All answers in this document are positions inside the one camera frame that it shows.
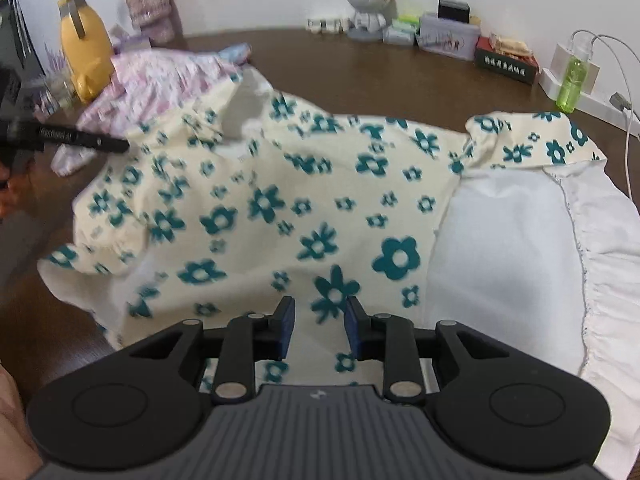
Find pink patterned garment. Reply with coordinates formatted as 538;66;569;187
52;42;252;178

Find person's left hand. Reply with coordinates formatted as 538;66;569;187
0;162;16;220

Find dark grey appliance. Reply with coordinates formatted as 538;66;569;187
0;0;46;86

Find small black box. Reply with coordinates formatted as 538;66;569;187
437;0;472;25

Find green tissue packets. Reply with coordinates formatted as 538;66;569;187
384;12;422;47

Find small clear glass jar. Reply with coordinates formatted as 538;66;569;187
35;72;77;115

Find pink patterned gift bag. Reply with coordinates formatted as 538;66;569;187
122;0;183;45

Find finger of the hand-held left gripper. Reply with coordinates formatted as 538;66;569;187
30;122;132;156

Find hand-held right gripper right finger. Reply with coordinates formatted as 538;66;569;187
345;295;506;407

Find red and black box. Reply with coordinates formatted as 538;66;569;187
474;34;543;87

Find white power strip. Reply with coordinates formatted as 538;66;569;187
537;67;640;140

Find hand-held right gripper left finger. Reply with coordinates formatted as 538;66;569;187
127;295;297;407

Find green spray bottle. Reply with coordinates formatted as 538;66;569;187
556;40;592;114

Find cream dress with teal flowers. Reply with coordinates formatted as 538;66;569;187
37;67;640;480

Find person's left forearm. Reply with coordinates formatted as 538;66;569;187
0;364;43;480

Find white charger block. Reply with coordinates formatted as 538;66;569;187
551;40;602;95

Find white astronaut figure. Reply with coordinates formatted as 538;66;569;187
344;0;401;42

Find yellow pig-shaped vase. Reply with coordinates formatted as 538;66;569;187
59;0;117;104

